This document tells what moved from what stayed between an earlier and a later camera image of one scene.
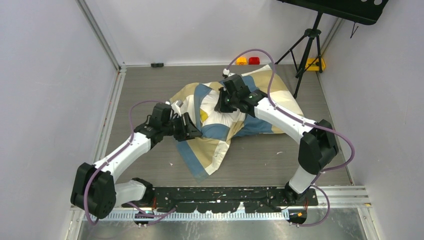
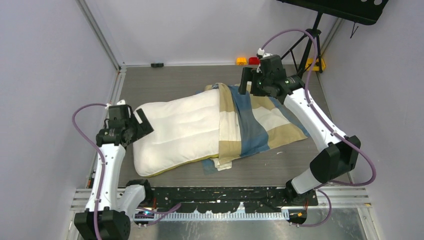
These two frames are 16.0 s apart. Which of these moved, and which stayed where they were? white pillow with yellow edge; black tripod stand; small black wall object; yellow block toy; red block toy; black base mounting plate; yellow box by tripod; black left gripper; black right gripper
Moved: black left gripper; white pillow with yellow edge; black right gripper
Stayed: black base mounting plate; yellow block toy; yellow box by tripod; red block toy; black tripod stand; small black wall object
